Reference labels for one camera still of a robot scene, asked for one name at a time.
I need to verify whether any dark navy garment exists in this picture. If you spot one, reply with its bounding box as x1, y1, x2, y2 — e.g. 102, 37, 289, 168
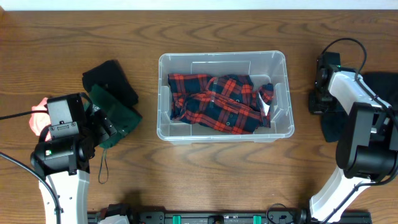
321, 111, 348, 142

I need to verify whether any black garment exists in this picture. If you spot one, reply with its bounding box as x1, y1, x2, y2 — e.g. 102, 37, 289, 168
363, 72, 398, 110
82, 60, 139, 107

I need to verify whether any red navy plaid shirt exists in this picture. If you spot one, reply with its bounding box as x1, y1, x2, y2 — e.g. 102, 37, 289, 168
168, 73, 274, 134

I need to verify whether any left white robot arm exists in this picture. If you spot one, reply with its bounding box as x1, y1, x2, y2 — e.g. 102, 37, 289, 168
29, 103, 116, 224

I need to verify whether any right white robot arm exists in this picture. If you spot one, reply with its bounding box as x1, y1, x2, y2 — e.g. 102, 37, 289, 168
308, 52, 397, 223

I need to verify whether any dark green taped garment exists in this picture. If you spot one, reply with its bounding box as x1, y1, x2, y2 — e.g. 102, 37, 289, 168
83, 84, 143, 184

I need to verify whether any pink satin garment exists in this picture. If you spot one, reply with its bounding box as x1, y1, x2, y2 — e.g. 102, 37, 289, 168
29, 98, 51, 136

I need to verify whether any clear plastic storage bin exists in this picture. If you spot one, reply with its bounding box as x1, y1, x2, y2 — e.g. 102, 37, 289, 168
156, 50, 295, 144

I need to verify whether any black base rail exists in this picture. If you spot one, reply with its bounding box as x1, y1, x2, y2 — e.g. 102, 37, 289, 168
87, 202, 373, 224

